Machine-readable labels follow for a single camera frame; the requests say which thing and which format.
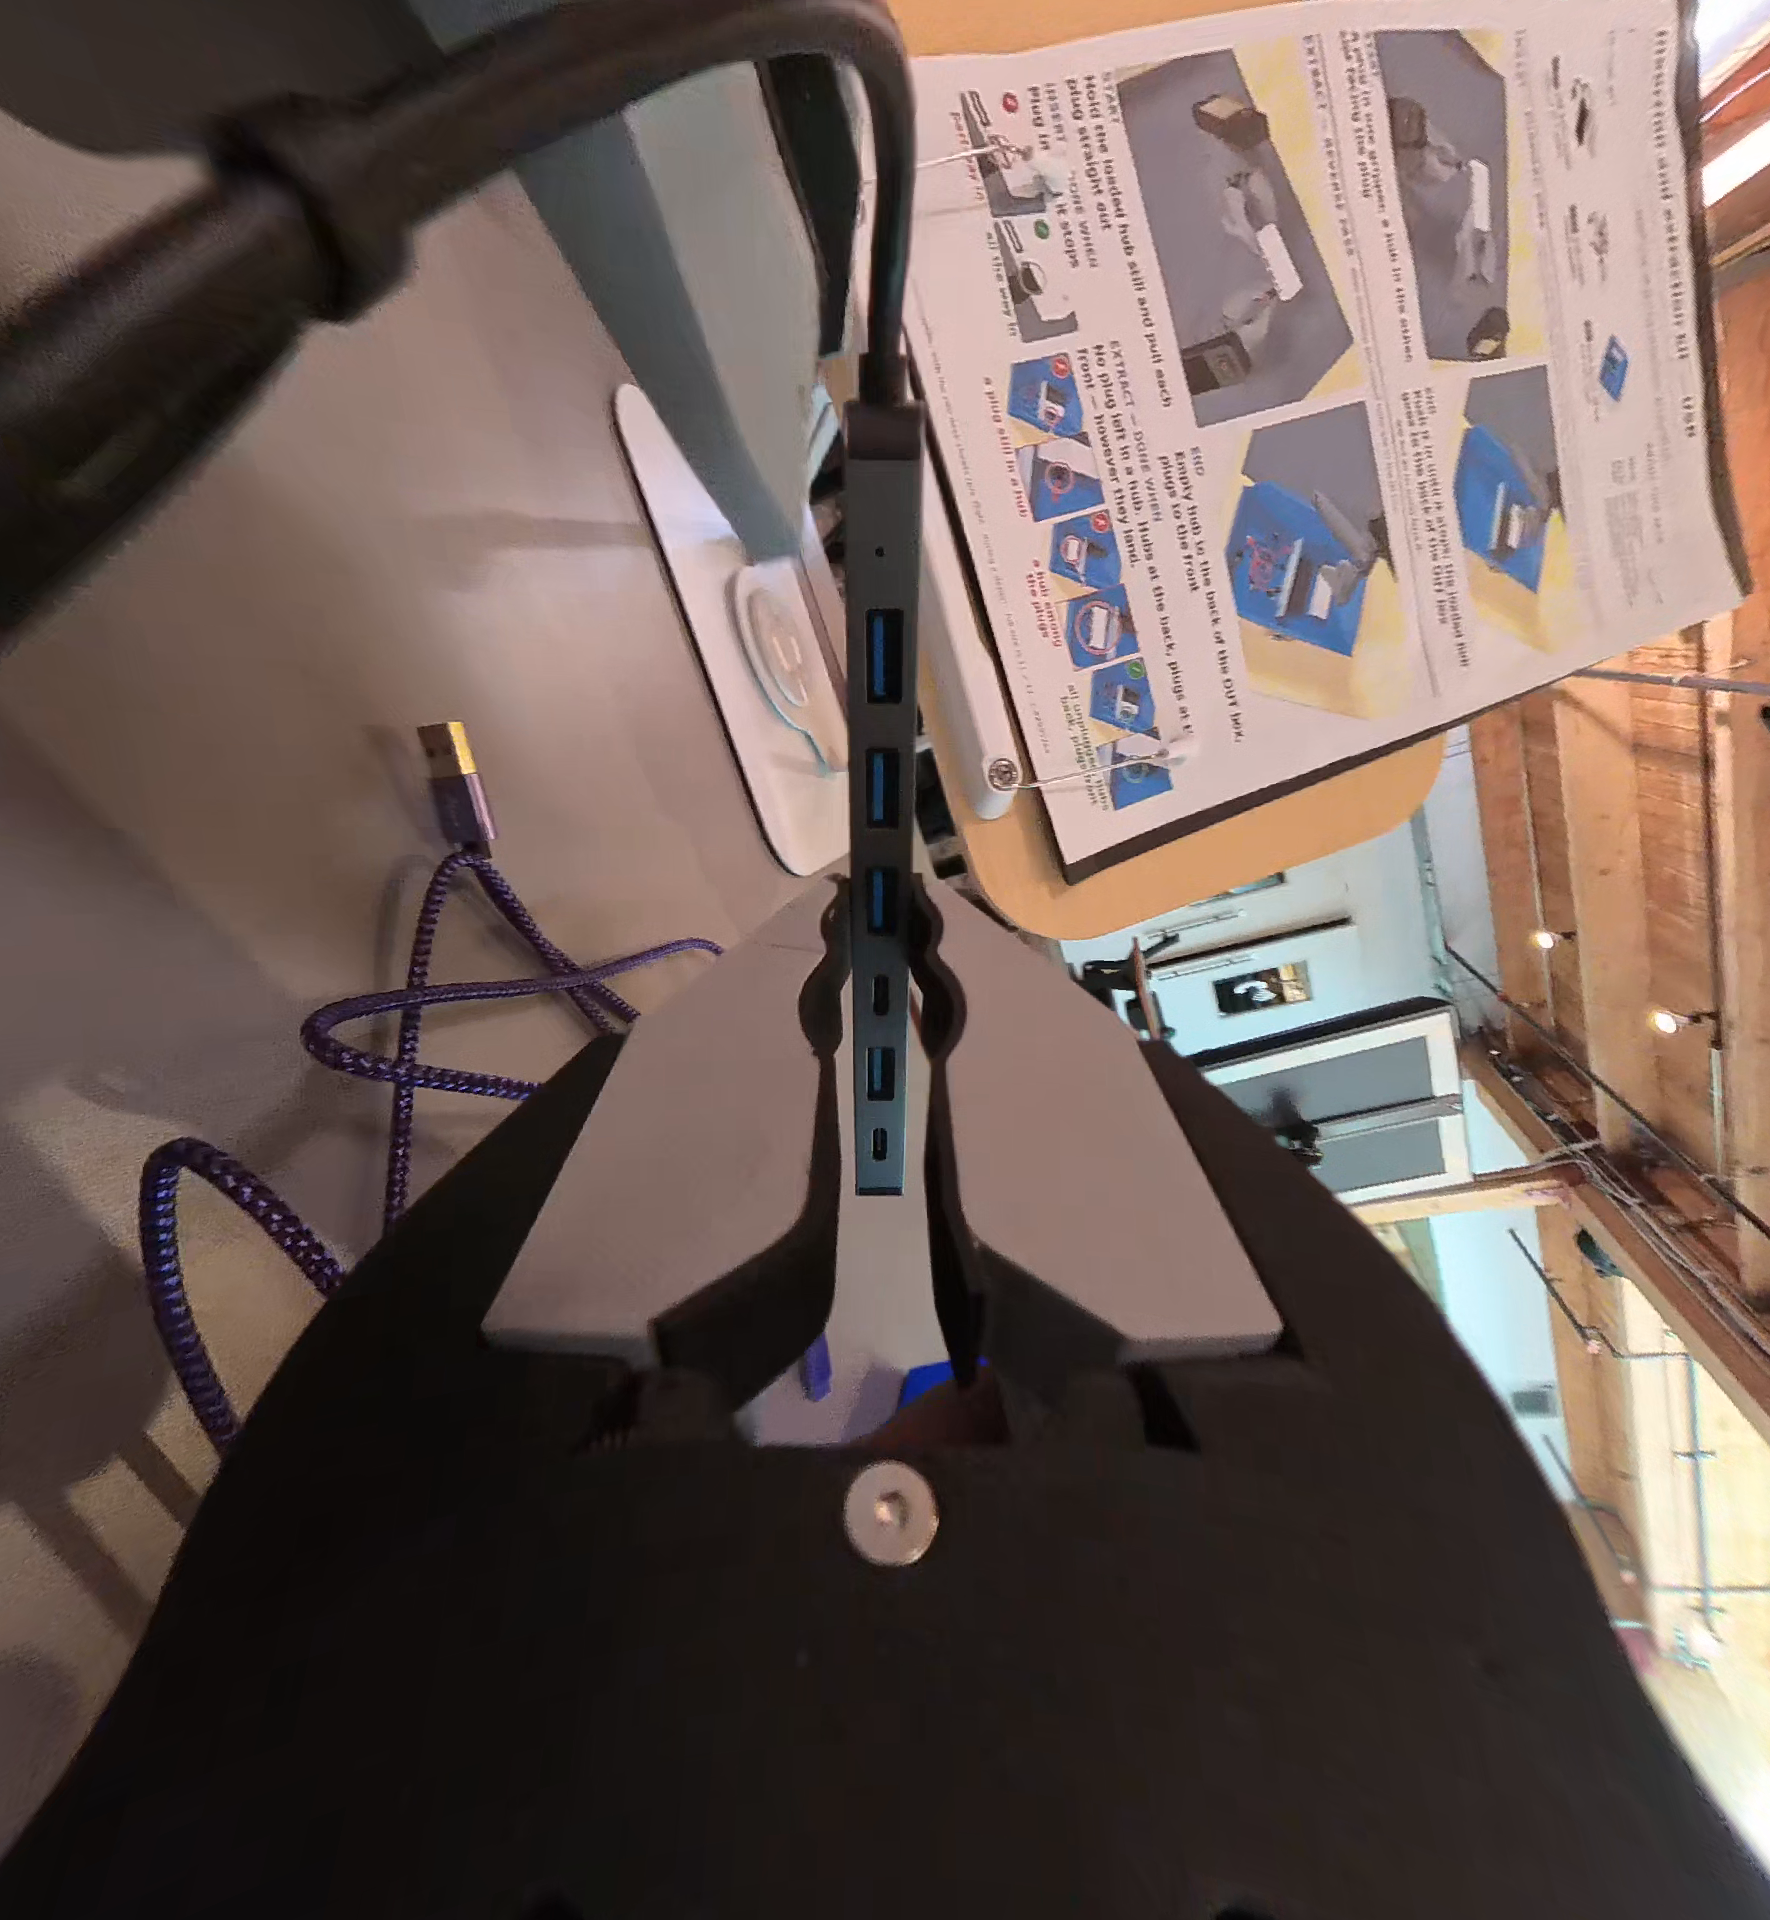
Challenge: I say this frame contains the grey usb hub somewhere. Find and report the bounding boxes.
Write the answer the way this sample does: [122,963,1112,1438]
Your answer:
[0,0,930,1203]

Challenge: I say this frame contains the printed instruction sheet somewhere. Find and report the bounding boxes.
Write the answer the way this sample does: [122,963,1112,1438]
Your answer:
[899,0,1750,874]

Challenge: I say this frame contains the purple braided usb cable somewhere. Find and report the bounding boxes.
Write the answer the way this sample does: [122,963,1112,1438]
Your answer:
[138,720,833,1453]

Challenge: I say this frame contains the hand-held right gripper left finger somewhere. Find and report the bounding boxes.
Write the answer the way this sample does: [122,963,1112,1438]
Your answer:
[479,883,848,1374]

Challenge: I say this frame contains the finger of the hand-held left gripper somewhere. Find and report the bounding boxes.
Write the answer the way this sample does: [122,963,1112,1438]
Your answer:
[0,0,736,155]

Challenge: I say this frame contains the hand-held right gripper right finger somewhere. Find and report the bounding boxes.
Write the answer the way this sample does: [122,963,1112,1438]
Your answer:
[920,883,1287,1369]

